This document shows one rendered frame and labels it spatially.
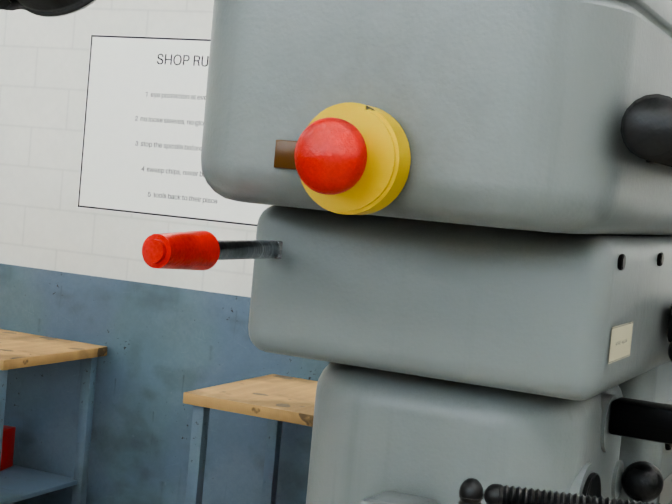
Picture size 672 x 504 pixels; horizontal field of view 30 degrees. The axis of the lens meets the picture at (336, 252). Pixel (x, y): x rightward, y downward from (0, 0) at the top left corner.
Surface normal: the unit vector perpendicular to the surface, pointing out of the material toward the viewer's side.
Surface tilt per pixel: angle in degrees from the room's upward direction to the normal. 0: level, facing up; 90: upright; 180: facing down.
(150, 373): 90
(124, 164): 90
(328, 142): 86
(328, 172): 94
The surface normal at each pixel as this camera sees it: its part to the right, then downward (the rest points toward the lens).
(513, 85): -0.14, 0.04
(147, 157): -0.43, 0.01
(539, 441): 0.24, 0.07
